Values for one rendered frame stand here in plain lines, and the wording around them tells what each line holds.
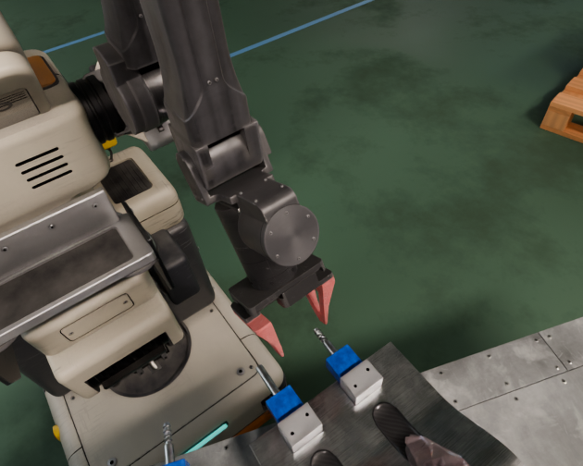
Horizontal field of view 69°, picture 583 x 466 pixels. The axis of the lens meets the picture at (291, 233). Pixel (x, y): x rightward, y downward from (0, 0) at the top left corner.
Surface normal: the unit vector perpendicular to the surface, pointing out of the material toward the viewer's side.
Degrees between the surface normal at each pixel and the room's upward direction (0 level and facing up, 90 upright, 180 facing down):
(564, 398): 0
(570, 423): 0
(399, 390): 0
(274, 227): 63
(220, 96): 90
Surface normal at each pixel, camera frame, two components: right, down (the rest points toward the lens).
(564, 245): -0.07, -0.66
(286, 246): 0.50, 0.22
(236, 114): 0.59, 0.58
